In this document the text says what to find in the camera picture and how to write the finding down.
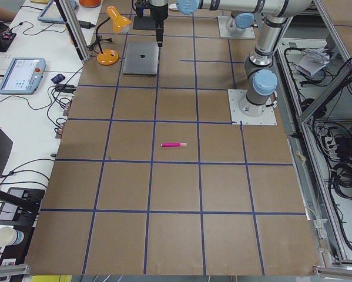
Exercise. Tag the pink pen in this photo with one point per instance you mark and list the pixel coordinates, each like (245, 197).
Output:
(179, 144)

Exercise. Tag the person forearm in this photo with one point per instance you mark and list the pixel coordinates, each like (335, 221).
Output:
(6, 15)

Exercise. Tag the black mousepad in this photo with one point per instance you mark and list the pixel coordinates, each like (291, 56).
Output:
(145, 23)

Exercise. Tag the white computer mouse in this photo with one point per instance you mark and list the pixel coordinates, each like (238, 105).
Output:
(173, 7)

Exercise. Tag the grey closed laptop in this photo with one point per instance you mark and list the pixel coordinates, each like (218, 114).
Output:
(141, 58)

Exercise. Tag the orange round object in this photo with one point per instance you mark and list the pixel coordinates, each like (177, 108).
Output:
(90, 3)

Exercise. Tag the black power adapter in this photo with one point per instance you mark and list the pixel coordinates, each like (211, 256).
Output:
(85, 24)

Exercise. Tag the blue teach pendant far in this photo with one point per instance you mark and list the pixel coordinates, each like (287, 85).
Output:
(50, 14)

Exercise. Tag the blue teach pendant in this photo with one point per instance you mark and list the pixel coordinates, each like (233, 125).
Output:
(23, 76)
(50, 14)

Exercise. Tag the dark blue small pouch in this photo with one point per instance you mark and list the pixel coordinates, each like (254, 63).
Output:
(58, 78)

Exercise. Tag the blue teach pendant near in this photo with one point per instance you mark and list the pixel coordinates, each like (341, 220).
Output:
(23, 76)

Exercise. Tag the crumpled white paper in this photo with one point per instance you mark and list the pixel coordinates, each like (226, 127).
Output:
(314, 60)

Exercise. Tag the black monitor stand base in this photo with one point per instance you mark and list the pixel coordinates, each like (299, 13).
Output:
(20, 206)

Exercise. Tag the white paper cup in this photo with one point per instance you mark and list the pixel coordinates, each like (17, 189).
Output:
(10, 236)

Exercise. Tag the aluminium frame post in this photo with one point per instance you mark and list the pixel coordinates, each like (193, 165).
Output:
(74, 30)

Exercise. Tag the aluminium diagonal frame strut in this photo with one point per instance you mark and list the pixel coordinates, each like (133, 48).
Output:
(329, 93)

